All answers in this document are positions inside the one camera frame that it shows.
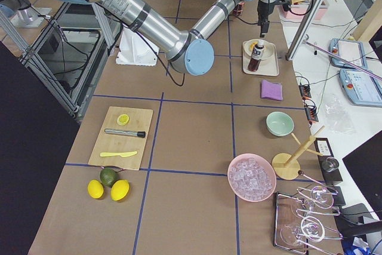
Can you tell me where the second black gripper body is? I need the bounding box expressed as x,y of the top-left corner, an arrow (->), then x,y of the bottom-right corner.
258,1 -> 269,25

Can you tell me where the tea bottle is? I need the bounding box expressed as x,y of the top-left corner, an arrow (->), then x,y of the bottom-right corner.
247,39 -> 264,72

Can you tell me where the second grey robot arm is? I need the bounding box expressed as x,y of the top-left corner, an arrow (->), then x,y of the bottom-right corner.
65,0 -> 276,76

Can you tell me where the cream tray with bear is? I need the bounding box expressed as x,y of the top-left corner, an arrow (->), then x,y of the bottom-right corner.
242,44 -> 279,76

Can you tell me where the steel glass rack tray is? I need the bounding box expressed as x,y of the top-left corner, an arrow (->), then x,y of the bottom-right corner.
273,185 -> 343,254

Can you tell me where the cream round plate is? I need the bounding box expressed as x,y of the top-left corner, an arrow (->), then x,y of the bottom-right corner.
242,39 -> 275,60

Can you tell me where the purple folded cloth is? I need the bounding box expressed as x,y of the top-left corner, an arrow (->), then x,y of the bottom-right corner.
260,79 -> 283,101

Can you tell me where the teach pendant far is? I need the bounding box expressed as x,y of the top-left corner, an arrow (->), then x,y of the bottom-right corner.
329,38 -> 368,69

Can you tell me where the teach pendant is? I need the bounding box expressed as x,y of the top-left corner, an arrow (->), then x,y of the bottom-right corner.
329,38 -> 368,69
339,69 -> 381,107

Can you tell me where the mint green bowl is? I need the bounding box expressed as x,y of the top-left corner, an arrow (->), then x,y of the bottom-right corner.
266,111 -> 294,137

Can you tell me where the teach pendant near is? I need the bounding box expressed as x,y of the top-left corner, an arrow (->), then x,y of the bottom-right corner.
339,69 -> 381,107

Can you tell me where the wooden stand round base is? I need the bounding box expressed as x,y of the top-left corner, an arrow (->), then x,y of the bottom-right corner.
272,125 -> 325,180

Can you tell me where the pink ice bucket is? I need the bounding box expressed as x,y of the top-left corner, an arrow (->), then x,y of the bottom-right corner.
227,153 -> 276,202

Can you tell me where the small steel cup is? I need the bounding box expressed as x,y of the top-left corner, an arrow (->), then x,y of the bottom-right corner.
321,156 -> 339,173

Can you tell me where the wooden cutting board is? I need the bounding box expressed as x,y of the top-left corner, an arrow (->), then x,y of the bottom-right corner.
88,106 -> 153,170

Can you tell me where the black box with label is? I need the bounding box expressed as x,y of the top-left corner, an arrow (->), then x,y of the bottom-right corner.
314,137 -> 343,186

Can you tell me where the steel muddler black tip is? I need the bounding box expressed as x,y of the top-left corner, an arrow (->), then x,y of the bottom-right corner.
104,128 -> 146,138

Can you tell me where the lemon slice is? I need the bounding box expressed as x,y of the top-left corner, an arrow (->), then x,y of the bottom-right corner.
116,113 -> 130,126

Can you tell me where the yellow plastic knife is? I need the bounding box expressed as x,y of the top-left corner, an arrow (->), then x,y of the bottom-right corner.
100,151 -> 138,158

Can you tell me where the yellow lemon right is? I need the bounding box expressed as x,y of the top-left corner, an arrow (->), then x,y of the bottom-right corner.
110,180 -> 130,201

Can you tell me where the yellow lemon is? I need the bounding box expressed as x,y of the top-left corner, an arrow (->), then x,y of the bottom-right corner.
87,180 -> 104,199
110,180 -> 130,201

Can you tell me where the dark green avocado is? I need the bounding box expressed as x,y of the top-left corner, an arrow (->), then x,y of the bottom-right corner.
100,167 -> 118,188

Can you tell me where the yellow lemon left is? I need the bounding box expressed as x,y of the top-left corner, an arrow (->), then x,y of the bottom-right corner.
87,180 -> 104,199

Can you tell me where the copper wire bottle rack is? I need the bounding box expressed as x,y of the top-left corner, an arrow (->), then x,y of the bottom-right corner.
232,2 -> 245,17

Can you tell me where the aluminium frame post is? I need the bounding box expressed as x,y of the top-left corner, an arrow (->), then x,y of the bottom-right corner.
285,0 -> 323,60

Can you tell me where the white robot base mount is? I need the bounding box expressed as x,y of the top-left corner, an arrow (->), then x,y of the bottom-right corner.
116,27 -> 159,66

